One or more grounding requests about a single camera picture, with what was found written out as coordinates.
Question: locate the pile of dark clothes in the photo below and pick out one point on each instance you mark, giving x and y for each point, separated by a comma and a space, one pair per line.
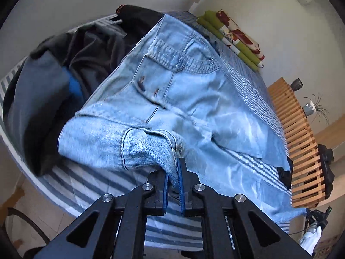
40, 99

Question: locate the light blue denim pants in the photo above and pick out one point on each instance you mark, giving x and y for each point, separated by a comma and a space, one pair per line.
161, 94

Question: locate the dark ceramic vase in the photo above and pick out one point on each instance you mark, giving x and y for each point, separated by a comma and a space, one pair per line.
297, 84

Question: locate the green red patterned pillows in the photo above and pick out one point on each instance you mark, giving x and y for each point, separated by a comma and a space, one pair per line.
231, 37

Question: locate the person's right hand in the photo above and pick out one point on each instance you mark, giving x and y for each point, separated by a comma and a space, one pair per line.
310, 241

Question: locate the blue white striped quilt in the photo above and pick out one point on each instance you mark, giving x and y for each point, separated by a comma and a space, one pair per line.
86, 186

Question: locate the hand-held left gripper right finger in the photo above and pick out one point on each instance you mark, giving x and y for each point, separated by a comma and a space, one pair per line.
181, 191

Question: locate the black hanging cloth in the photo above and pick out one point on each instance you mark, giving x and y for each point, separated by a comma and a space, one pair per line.
327, 172

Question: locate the black folded garment yellow print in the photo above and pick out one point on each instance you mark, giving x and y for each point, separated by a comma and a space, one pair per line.
286, 175

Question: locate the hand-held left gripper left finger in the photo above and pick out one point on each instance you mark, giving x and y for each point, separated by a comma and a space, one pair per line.
165, 197

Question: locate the air plant in white pot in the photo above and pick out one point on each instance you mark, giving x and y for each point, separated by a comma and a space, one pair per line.
310, 106

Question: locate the wooden slatted bed frame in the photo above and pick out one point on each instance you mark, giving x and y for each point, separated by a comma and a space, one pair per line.
299, 140

